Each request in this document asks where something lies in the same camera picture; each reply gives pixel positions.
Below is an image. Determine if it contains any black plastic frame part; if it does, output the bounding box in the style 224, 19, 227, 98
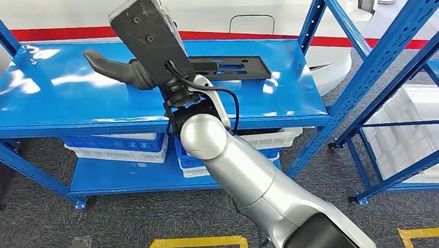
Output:
186, 51, 273, 85

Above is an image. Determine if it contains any white plastic bin stack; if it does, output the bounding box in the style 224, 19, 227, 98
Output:
359, 80, 439, 186

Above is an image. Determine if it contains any white vehicle with red stripe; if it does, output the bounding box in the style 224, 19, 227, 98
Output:
0, 0, 377, 129

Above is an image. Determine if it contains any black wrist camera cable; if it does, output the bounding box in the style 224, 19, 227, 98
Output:
160, 60, 244, 134

